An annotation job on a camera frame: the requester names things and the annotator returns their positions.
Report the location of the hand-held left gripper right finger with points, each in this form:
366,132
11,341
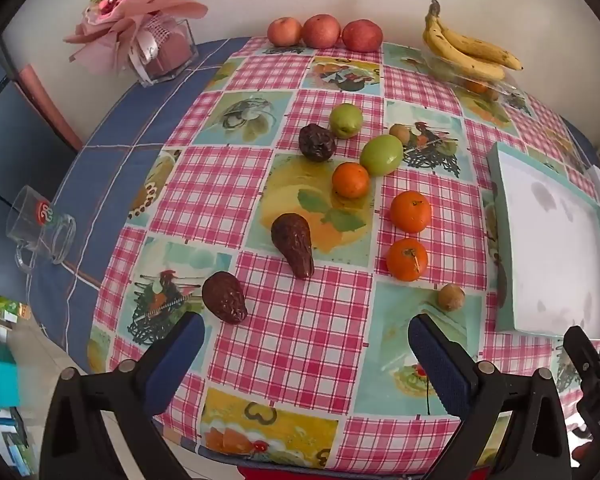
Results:
440,365

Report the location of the pink chair back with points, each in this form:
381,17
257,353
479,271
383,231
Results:
50,105

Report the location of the small brown kiwi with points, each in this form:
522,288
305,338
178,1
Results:
400,133
451,297

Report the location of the red apple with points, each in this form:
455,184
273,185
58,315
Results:
321,31
362,36
285,31

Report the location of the pink checkered printed tablecloth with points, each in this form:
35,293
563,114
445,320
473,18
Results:
290,340

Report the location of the large oval green fruit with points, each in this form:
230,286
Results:
381,155

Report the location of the long dark avocado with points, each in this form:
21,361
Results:
294,247

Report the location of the square clear glass vase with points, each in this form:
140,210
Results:
167,55

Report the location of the smooth brown avocado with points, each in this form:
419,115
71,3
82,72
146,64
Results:
225,297

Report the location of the red cloth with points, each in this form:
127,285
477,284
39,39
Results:
355,474

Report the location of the white tray with teal rim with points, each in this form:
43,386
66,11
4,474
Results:
555,250

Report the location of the clear plastic fruit container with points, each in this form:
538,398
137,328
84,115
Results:
510,87

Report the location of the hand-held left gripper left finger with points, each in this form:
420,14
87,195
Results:
175,365

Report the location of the banana bunch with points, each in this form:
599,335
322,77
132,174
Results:
460,42

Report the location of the orange in plastic container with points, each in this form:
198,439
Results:
476,86

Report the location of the clear glass mug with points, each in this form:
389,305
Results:
55,240

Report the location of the teal storage box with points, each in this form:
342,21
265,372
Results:
5,382

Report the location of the small round green fruit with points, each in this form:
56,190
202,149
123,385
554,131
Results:
345,121

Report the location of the wrinkled dark avocado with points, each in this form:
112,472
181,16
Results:
317,142

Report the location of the pink wrapped flower bouquet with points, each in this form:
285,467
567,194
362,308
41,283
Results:
130,25

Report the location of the tangerine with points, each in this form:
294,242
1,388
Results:
406,260
350,180
411,211

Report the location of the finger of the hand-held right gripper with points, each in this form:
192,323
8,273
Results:
587,360

